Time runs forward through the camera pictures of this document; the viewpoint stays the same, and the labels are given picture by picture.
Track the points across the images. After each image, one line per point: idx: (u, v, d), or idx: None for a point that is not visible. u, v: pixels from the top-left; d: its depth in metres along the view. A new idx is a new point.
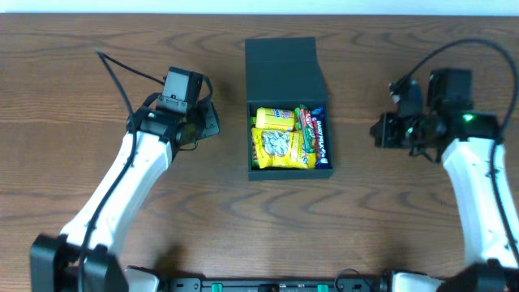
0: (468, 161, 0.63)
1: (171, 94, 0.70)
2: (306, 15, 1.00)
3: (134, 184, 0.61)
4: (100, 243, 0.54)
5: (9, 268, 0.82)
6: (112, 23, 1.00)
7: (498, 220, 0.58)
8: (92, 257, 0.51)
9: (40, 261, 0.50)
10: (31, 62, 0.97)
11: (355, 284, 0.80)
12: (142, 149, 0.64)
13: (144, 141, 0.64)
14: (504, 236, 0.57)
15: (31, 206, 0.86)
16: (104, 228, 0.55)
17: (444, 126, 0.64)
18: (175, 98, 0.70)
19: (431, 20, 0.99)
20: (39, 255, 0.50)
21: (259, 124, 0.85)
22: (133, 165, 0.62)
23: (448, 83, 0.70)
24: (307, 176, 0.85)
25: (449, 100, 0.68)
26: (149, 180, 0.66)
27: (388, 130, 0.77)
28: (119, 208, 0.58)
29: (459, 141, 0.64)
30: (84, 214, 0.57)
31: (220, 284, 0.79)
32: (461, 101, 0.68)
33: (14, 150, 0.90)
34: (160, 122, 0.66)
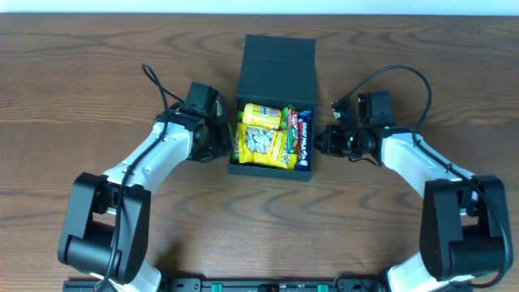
0: (404, 139, 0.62)
1: (192, 102, 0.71)
2: (306, 15, 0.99)
3: (167, 154, 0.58)
4: (136, 182, 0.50)
5: (9, 268, 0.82)
6: (112, 23, 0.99)
7: (431, 163, 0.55)
8: (131, 191, 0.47)
9: (79, 195, 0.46)
10: (32, 62, 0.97)
11: (355, 284, 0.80)
12: (177, 130, 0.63)
13: (177, 127, 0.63)
14: (439, 167, 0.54)
15: (31, 206, 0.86)
16: (142, 175, 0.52)
17: (374, 140, 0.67)
18: (196, 105, 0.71)
19: (431, 19, 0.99)
20: (80, 188, 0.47)
21: (245, 118, 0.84)
22: (164, 139, 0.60)
23: (371, 105, 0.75)
24: (289, 176, 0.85)
25: (375, 119, 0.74)
26: (173, 161, 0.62)
27: (331, 139, 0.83)
28: (155, 165, 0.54)
29: (389, 138, 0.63)
30: (122, 165, 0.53)
31: (220, 284, 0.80)
32: (385, 120, 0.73)
33: (14, 150, 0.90)
34: (183, 120, 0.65)
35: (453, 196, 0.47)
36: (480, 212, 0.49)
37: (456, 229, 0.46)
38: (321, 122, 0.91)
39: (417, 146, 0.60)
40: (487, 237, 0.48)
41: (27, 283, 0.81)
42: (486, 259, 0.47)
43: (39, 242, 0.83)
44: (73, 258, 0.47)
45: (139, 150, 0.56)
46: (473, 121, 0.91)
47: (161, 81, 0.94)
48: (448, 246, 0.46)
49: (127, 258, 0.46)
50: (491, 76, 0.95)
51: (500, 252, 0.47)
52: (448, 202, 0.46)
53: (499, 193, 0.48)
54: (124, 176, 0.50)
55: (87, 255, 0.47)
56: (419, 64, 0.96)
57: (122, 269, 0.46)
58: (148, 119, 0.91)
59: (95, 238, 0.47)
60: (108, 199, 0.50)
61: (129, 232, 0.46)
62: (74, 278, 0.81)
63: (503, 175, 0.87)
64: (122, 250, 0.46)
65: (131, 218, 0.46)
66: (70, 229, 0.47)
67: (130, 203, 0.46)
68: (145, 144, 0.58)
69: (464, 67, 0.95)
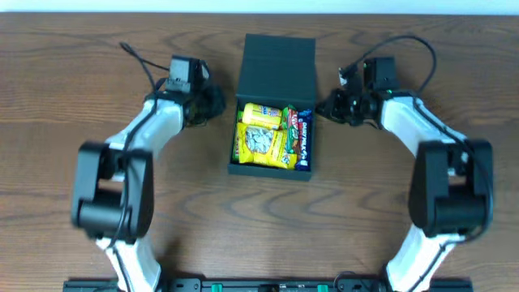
0: (406, 103, 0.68)
1: (176, 76, 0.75)
2: (306, 14, 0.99)
3: (160, 124, 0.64)
4: (139, 147, 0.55)
5: (9, 268, 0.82)
6: (112, 23, 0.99)
7: (426, 124, 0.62)
8: (134, 154, 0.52)
9: (85, 164, 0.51)
10: (31, 61, 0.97)
11: (355, 284, 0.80)
12: (168, 103, 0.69)
13: (166, 101, 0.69)
14: (434, 129, 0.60)
15: (31, 207, 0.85)
16: (143, 139, 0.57)
17: (375, 105, 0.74)
18: (180, 79, 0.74)
19: (431, 19, 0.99)
20: (87, 155, 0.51)
21: (245, 118, 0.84)
22: (156, 113, 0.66)
23: (375, 70, 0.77)
24: (289, 176, 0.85)
25: (379, 84, 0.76)
26: (168, 133, 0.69)
27: (335, 104, 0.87)
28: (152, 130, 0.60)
29: (392, 101, 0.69)
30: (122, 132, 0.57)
31: (221, 285, 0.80)
32: (388, 83, 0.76)
33: (14, 150, 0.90)
34: (172, 96, 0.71)
35: (443, 155, 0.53)
36: (468, 171, 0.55)
37: (440, 183, 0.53)
38: (321, 122, 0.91)
39: (416, 109, 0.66)
40: (472, 195, 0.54)
41: (27, 283, 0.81)
42: (463, 213, 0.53)
43: (39, 243, 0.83)
44: (84, 221, 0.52)
45: (135, 122, 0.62)
46: (473, 120, 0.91)
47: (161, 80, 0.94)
48: (433, 203, 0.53)
49: (137, 215, 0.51)
50: (491, 76, 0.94)
51: (481, 208, 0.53)
52: (439, 161, 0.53)
53: (486, 152, 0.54)
54: (126, 143, 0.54)
55: (100, 216, 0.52)
56: (419, 64, 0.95)
57: (134, 224, 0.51)
58: None
59: (104, 200, 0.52)
60: (111, 167, 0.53)
61: (136, 190, 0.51)
62: (74, 278, 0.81)
63: (503, 175, 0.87)
64: (133, 207, 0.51)
65: (137, 177, 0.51)
66: (83, 194, 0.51)
67: (135, 164, 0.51)
68: (139, 118, 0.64)
69: (465, 67, 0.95)
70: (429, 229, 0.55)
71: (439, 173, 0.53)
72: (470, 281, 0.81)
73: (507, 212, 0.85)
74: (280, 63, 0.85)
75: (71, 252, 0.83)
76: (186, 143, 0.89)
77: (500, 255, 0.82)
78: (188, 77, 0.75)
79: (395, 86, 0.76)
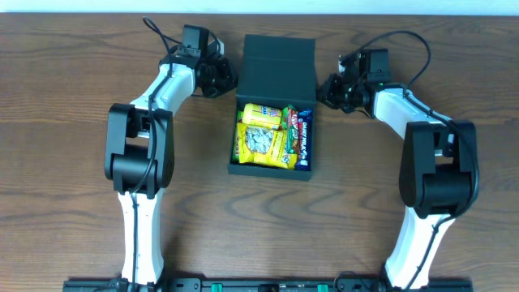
0: (393, 92, 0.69)
1: (187, 43, 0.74)
2: (306, 14, 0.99)
3: (178, 86, 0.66)
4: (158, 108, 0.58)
5: (10, 268, 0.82)
6: (112, 23, 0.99)
7: (416, 110, 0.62)
8: (158, 112, 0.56)
9: (116, 122, 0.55)
10: (31, 62, 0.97)
11: (355, 284, 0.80)
12: (180, 67, 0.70)
13: (180, 66, 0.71)
14: (423, 113, 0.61)
15: (32, 207, 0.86)
16: (162, 103, 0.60)
17: (368, 96, 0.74)
18: (191, 45, 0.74)
19: (431, 19, 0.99)
20: (117, 115, 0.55)
21: (245, 119, 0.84)
22: (172, 75, 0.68)
23: (370, 61, 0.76)
24: (288, 176, 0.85)
25: (373, 76, 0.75)
26: (184, 95, 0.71)
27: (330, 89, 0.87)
28: (168, 95, 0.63)
29: (381, 92, 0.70)
30: (143, 96, 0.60)
31: (220, 284, 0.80)
32: (381, 75, 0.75)
33: (14, 150, 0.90)
34: (184, 62, 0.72)
35: (429, 135, 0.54)
36: (454, 152, 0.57)
37: (430, 162, 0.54)
38: (321, 122, 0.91)
39: (405, 98, 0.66)
40: (458, 172, 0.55)
41: (27, 283, 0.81)
42: (451, 191, 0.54)
43: (39, 242, 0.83)
44: (116, 173, 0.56)
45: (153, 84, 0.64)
46: (473, 120, 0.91)
47: None
48: (422, 178, 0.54)
49: (162, 166, 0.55)
50: (491, 76, 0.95)
51: (467, 186, 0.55)
52: (425, 139, 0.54)
53: (471, 132, 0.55)
54: (148, 103, 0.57)
55: (129, 167, 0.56)
56: (418, 64, 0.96)
57: (159, 174, 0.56)
58: None
59: (133, 154, 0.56)
60: (138, 125, 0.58)
61: (160, 143, 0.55)
62: (74, 278, 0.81)
63: (502, 175, 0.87)
64: (158, 160, 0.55)
65: (160, 133, 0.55)
66: (114, 149, 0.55)
67: (159, 119, 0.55)
68: (157, 79, 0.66)
69: (464, 68, 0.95)
70: (420, 208, 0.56)
71: (429, 150, 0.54)
72: (469, 281, 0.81)
73: (506, 212, 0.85)
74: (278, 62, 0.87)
75: (71, 252, 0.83)
76: (186, 143, 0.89)
77: (499, 255, 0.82)
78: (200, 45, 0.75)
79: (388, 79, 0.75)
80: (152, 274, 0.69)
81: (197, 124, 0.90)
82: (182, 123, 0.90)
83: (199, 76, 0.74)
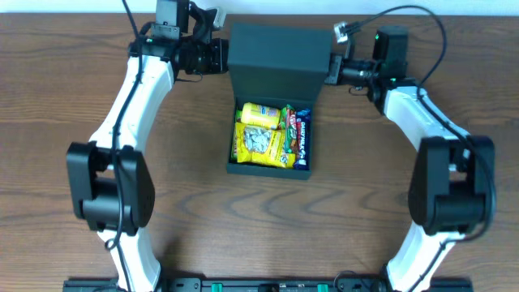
0: (405, 91, 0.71)
1: (163, 20, 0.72)
2: (306, 15, 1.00)
3: (148, 96, 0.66)
4: (126, 144, 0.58)
5: (10, 268, 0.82)
6: (113, 23, 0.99)
7: (431, 119, 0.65)
8: (124, 154, 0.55)
9: (77, 169, 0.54)
10: (32, 62, 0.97)
11: (356, 284, 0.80)
12: (147, 69, 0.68)
13: (149, 62, 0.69)
14: (439, 124, 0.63)
15: (32, 206, 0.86)
16: (128, 134, 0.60)
17: (379, 92, 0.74)
18: (167, 23, 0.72)
19: (431, 19, 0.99)
20: (75, 159, 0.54)
21: (244, 118, 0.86)
22: (142, 82, 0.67)
23: (388, 49, 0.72)
24: (285, 175, 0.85)
25: (388, 66, 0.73)
26: (160, 96, 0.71)
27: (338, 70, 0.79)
28: (136, 116, 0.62)
29: (394, 92, 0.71)
30: (108, 124, 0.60)
31: (221, 284, 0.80)
32: (396, 66, 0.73)
33: (14, 150, 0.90)
34: (159, 46, 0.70)
35: (443, 153, 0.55)
36: (469, 168, 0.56)
37: (439, 184, 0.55)
38: (321, 122, 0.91)
39: (420, 101, 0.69)
40: (472, 193, 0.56)
41: (27, 283, 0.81)
42: (460, 212, 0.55)
43: (40, 242, 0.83)
44: (90, 215, 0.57)
45: (121, 102, 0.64)
46: (473, 120, 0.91)
47: None
48: (434, 200, 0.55)
49: (135, 206, 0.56)
50: (491, 76, 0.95)
51: (481, 204, 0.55)
52: (435, 161, 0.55)
53: (488, 149, 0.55)
54: (113, 138, 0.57)
55: (101, 210, 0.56)
56: (419, 64, 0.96)
57: (133, 213, 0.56)
58: None
59: (103, 195, 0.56)
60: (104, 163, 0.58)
61: (129, 186, 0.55)
62: (74, 277, 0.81)
63: (502, 175, 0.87)
64: (130, 200, 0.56)
65: (127, 175, 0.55)
66: (82, 195, 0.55)
67: (124, 164, 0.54)
68: (127, 89, 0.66)
69: (464, 68, 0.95)
70: (428, 227, 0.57)
71: (440, 173, 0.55)
72: (469, 281, 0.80)
73: (506, 212, 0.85)
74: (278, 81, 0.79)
75: (71, 251, 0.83)
76: (186, 143, 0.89)
77: (500, 255, 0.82)
78: (177, 20, 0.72)
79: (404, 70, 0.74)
80: (148, 285, 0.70)
81: (197, 125, 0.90)
82: (182, 123, 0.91)
83: (178, 62, 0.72)
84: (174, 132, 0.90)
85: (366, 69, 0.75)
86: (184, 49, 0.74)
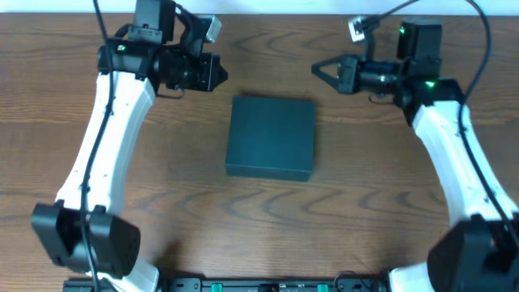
0: (437, 124, 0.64)
1: (143, 23, 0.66)
2: (306, 15, 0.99)
3: (122, 130, 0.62)
4: (97, 205, 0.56)
5: (10, 268, 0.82)
6: (113, 23, 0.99)
7: (471, 176, 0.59)
8: (94, 217, 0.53)
9: (47, 233, 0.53)
10: (32, 62, 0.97)
11: (355, 284, 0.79)
12: (118, 93, 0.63)
13: (121, 83, 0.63)
14: (483, 191, 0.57)
15: (32, 206, 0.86)
16: (96, 187, 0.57)
17: (409, 96, 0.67)
18: (147, 26, 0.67)
19: (432, 19, 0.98)
20: (41, 223, 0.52)
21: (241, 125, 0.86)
22: (113, 112, 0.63)
23: (417, 45, 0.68)
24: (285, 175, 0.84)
25: (418, 63, 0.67)
26: (139, 118, 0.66)
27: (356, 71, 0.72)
28: (109, 165, 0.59)
29: (426, 107, 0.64)
30: (76, 177, 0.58)
31: (220, 284, 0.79)
32: (428, 62, 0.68)
33: (14, 150, 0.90)
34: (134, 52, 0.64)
35: (481, 240, 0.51)
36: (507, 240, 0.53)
37: (472, 268, 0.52)
38: (321, 122, 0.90)
39: (458, 138, 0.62)
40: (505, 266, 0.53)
41: (26, 283, 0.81)
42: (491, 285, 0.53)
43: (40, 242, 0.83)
44: (69, 265, 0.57)
45: (91, 142, 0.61)
46: (473, 120, 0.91)
47: None
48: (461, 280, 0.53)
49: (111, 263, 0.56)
50: (491, 76, 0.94)
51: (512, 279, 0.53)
52: (472, 246, 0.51)
53: None
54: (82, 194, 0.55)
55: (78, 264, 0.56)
56: None
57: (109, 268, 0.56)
58: (148, 118, 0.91)
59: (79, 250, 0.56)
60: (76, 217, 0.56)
61: (101, 249, 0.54)
62: (74, 277, 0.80)
63: (503, 174, 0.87)
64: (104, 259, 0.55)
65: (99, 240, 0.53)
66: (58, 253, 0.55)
67: (93, 230, 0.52)
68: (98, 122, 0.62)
69: (465, 67, 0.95)
70: None
71: (475, 256, 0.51)
72: None
73: None
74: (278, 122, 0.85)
75: None
76: (186, 142, 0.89)
77: None
78: (159, 20, 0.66)
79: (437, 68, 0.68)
80: None
81: (197, 125, 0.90)
82: (182, 123, 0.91)
83: (156, 70, 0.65)
84: (174, 132, 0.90)
85: (388, 72, 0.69)
86: (165, 56, 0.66)
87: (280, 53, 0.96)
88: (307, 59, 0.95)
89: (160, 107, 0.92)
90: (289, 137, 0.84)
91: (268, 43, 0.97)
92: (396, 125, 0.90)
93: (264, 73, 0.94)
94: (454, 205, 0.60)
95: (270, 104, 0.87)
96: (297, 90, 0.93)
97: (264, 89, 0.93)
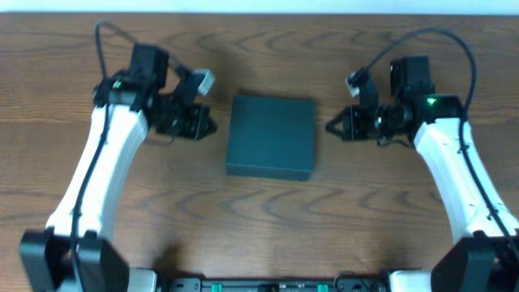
0: (439, 142, 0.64)
1: (138, 67, 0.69)
2: (306, 14, 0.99)
3: (113, 160, 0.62)
4: (88, 229, 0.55)
5: (10, 267, 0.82)
6: (112, 23, 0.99)
7: (476, 195, 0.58)
8: (85, 243, 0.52)
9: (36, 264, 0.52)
10: (31, 61, 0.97)
11: (356, 284, 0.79)
12: (113, 122, 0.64)
13: (116, 113, 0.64)
14: (485, 208, 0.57)
15: (31, 206, 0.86)
16: (88, 216, 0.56)
17: (410, 113, 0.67)
18: (142, 69, 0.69)
19: (433, 19, 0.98)
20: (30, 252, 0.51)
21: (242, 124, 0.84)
22: (106, 142, 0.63)
23: (408, 73, 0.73)
24: (284, 174, 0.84)
25: (410, 88, 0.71)
26: (130, 152, 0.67)
27: (353, 123, 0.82)
28: (100, 191, 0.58)
29: (427, 125, 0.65)
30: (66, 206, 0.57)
31: (220, 284, 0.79)
32: (422, 87, 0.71)
33: (14, 150, 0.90)
34: (127, 89, 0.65)
35: (484, 264, 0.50)
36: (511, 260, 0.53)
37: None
38: (321, 122, 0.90)
39: (460, 155, 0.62)
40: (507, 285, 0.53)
41: (26, 282, 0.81)
42: None
43: None
44: None
45: (83, 169, 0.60)
46: (473, 120, 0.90)
47: None
48: None
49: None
50: (491, 76, 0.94)
51: None
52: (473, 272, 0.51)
53: None
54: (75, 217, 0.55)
55: None
56: None
57: None
58: None
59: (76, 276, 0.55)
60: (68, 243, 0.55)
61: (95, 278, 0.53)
62: None
63: (503, 174, 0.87)
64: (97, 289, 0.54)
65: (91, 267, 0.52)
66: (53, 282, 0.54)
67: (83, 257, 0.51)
68: (91, 154, 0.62)
69: (465, 67, 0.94)
70: None
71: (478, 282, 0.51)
72: None
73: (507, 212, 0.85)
74: (278, 124, 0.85)
75: None
76: (186, 142, 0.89)
77: None
78: (154, 66, 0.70)
79: (431, 92, 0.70)
80: None
81: None
82: None
83: (151, 105, 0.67)
84: None
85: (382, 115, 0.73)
86: (156, 92, 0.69)
87: (280, 53, 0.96)
88: (307, 58, 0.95)
89: None
90: (289, 137, 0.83)
91: (267, 43, 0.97)
92: None
93: (264, 73, 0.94)
94: (456, 225, 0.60)
95: (270, 104, 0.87)
96: (297, 90, 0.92)
97: (264, 88, 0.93)
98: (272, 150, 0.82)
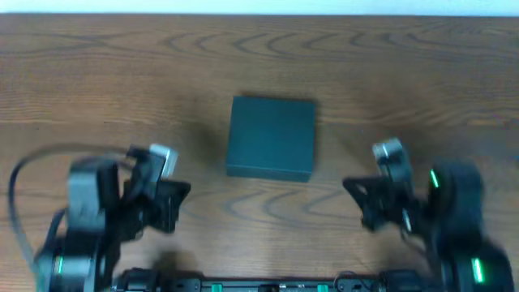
0: None
1: (80, 206, 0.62)
2: (306, 15, 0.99)
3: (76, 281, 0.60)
4: None
5: (13, 267, 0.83)
6: (112, 23, 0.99)
7: None
8: None
9: None
10: (32, 62, 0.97)
11: (355, 284, 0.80)
12: (66, 283, 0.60)
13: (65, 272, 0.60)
14: None
15: (32, 207, 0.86)
16: None
17: (448, 265, 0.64)
18: (87, 208, 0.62)
19: (432, 19, 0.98)
20: None
21: (242, 126, 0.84)
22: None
23: (457, 198, 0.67)
24: (285, 176, 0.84)
25: (448, 244, 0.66)
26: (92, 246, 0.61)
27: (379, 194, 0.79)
28: None
29: None
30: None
31: (220, 285, 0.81)
32: (469, 221, 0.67)
33: (15, 151, 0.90)
34: (71, 257, 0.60)
35: None
36: None
37: None
38: (321, 123, 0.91)
39: None
40: None
41: (30, 282, 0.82)
42: None
43: (40, 242, 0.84)
44: None
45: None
46: (473, 122, 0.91)
47: (162, 81, 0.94)
48: None
49: None
50: (491, 77, 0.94)
51: None
52: None
53: None
54: None
55: None
56: (420, 64, 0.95)
57: None
58: (148, 120, 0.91)
59: None
60: None
61: None
62: None
63: (502, 175, 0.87)
64: None
65: None
66: None
67: None
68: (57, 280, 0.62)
69: (464, 68, 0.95)
70: None
71: None
72: None
73: (506, 212, 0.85)
74: (278, 126, 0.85)
75: None
76: (186, 143, 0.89)
77: None
78: (97, 201, 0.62)
79: (480, 229, 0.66)
80: None
81: (197, 125, 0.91)
82: (182, 124, 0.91)
83: (104, 270, 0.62)
84: (175, 132, 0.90)
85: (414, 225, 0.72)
86: (113, 234, 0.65)
87: (280, 53, 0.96)
88: (307, 60, 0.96)
89: (160, 108, 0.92)
90: (287, 138, 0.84)
91: (267, 44, 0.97)
92: (396, 126, 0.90)
93: (264, 74, 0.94)
94: None
95: (270, 105, 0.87)
96: (297, 91, 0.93)
97: (264, 90, 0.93)
98: (271, 152, 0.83)
